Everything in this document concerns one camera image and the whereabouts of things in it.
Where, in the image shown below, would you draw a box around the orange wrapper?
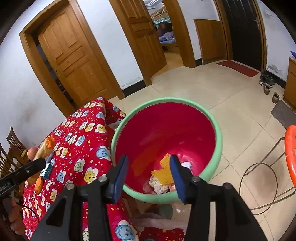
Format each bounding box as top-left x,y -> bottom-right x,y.
34,177 -> 44,194

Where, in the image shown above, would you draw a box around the white teal medicine box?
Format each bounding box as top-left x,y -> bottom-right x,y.
39,163 -> 53,180

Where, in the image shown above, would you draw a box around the orange snack packet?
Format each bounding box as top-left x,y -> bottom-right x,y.
33,136 -> 55,161

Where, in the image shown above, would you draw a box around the white paper ball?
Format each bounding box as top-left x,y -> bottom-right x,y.
149,176 -> 170,194

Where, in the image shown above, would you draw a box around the yellow sponge cloth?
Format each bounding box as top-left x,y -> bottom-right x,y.
151,154 -> 174,186

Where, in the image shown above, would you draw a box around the blue green tube item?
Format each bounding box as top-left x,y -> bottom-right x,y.
46,151 -> 55,163

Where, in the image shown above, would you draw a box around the green red trash bin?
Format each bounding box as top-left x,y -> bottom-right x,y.
111,97 -> 223,204

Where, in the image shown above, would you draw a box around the left hand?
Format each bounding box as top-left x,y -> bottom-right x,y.
9,198 -> 25,235

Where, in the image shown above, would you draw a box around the wooden chair at edge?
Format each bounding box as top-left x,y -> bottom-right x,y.
1,126 -> 29,177

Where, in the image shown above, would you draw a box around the red apple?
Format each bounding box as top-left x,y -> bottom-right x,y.
27,147 -> 38,161

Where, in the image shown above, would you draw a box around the red smiley flower tablecloth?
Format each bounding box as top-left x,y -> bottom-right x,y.
22,97 -> 185,240

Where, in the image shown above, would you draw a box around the grey floor mat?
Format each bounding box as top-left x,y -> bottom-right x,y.
271,100 -> 296,128

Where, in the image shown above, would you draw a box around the wooden side cabinet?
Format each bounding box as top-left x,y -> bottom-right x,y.
283,58 -> 296,111

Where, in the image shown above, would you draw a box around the shoes by door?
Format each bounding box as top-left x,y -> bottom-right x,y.
259,74 -> 280,103

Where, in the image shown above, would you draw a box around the closed wooden door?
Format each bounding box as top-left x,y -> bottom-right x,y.
38,5 -> 116,107

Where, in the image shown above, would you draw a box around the red door mat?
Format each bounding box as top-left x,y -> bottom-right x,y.
217,60 -> 259,78

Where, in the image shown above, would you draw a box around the dark entrance door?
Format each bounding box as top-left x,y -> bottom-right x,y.
222,0 -> 264,71

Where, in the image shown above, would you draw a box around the bed with blue bedding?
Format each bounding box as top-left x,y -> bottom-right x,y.
151,5 -> 180,54

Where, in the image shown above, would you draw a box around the open wooden bedroom door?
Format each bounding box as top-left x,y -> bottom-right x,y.
110,0 -> 167,86

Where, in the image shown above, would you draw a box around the low wooden wall cabinet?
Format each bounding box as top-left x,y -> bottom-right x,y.
194,19 -> 227,64

